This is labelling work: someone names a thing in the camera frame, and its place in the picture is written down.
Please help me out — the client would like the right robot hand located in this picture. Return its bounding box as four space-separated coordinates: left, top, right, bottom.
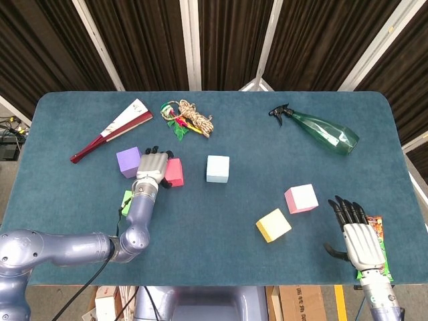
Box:
323 195 387 271

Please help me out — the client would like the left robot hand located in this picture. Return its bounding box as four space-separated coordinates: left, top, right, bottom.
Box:
136 145 175 188

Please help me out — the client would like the red foam cube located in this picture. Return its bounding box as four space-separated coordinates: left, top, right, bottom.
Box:
165 158 185 187

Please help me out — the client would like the pink foam cube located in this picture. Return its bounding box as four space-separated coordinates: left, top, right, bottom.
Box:
284 183 319 215

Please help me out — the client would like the yellow foam cube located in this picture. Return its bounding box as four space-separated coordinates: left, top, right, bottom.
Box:
255 208 292 243

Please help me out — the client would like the snack packet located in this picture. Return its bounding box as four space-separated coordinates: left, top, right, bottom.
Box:
356 215 394 282

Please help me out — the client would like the purple foam cube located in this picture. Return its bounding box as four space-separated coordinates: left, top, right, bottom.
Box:
116 146 143 179

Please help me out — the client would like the green foam cube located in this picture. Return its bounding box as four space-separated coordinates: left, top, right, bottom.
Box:
120 190 134 217

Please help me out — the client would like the colourful feather toy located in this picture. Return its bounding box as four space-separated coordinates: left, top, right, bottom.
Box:
159 102 201 143

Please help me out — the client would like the folded red paper fan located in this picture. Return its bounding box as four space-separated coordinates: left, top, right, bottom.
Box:
69 98 154 165

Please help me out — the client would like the light blue foam cube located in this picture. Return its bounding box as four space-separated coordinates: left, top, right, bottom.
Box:
205 154 231 184

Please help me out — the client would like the brown cardboard box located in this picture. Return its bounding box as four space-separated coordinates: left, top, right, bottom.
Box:
265 286 327 321

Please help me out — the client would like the blue felt table cloth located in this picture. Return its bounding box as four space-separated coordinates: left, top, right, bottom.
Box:
0 90 428 287

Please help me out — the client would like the green plastic spray bottle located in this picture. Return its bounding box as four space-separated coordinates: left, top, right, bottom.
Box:
267 102 360 157

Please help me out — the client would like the dark brown curtain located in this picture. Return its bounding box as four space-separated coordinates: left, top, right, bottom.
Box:
0 0 428 148

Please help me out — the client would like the black electronics box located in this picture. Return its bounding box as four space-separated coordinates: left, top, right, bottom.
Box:
0 142 18 161

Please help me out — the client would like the white cardboard box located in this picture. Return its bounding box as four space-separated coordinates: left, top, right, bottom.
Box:
94 286 118 321

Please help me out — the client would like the grey-blue robot torso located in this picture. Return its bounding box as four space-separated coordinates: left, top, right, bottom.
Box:
133 286 268 321

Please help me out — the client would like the coiled beige rope bundle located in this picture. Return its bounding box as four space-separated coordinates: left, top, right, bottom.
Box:
179 99 215 138

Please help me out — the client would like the white partition frame post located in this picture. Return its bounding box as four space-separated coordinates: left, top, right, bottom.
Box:
72 0 126 92
0 94 33 127
401 132 428 201
179 0 203 92
337 0 419 92
237 0 284 92

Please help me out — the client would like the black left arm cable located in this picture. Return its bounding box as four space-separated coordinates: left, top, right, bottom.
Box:
53 197 134 321

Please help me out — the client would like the black torso cable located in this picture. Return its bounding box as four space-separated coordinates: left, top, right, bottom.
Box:
143 286 158 321

